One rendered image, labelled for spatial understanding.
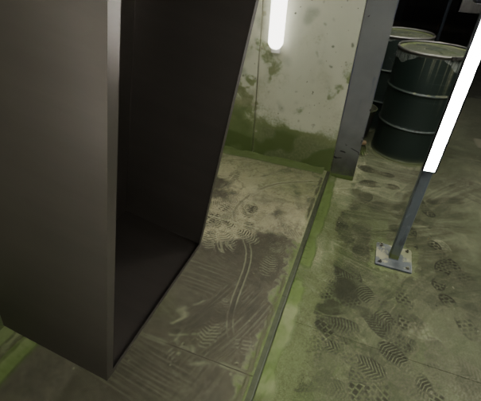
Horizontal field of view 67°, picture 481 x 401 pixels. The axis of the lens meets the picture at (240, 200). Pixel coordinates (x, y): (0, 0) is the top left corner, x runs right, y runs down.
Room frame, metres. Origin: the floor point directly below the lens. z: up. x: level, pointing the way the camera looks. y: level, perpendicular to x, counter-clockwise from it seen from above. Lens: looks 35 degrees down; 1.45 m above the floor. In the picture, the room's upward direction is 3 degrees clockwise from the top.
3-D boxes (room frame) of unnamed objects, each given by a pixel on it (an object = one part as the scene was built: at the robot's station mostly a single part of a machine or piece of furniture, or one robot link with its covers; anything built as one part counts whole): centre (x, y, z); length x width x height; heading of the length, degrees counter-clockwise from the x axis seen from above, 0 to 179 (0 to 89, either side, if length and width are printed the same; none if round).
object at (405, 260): (1.58, -0.91, 0.01); 0.20 x 0.20 x 0.01; 71
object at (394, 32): (3.67, -1.42, 0.86); 0.54 x 0.54 x 0.01
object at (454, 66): (3.02, -1.46, 0.44); 0.59 x 0.58 x 0.89; 176
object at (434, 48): (3.02, -1.46, 0.86); 0.54 x 0.54 x 0.01
